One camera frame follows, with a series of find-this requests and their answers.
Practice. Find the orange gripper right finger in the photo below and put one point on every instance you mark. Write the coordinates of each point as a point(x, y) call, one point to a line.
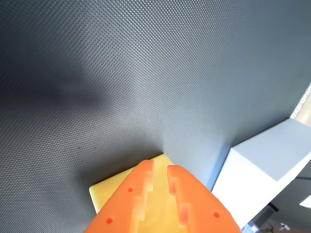
point(201, 204)

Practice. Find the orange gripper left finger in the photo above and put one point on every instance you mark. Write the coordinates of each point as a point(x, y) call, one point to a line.
point(121, 204)

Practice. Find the yellow toy block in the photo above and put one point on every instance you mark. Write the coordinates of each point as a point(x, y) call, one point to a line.
point(160, 194)

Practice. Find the white cardboard box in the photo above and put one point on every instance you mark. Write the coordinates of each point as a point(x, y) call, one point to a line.
point(257, 170)

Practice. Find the dark grey textured mat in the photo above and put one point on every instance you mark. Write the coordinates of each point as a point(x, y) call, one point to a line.
point(121, 72)

